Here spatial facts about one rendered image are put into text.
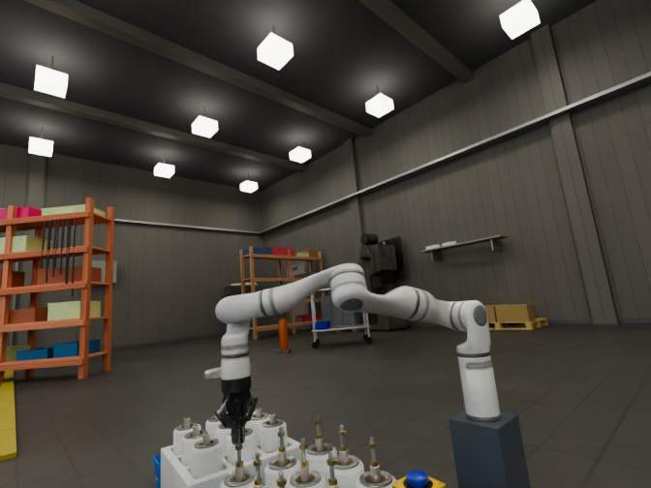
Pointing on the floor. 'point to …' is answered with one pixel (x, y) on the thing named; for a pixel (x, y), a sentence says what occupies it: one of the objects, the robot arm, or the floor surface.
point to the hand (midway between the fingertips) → (238, 435)
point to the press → (382, 274)
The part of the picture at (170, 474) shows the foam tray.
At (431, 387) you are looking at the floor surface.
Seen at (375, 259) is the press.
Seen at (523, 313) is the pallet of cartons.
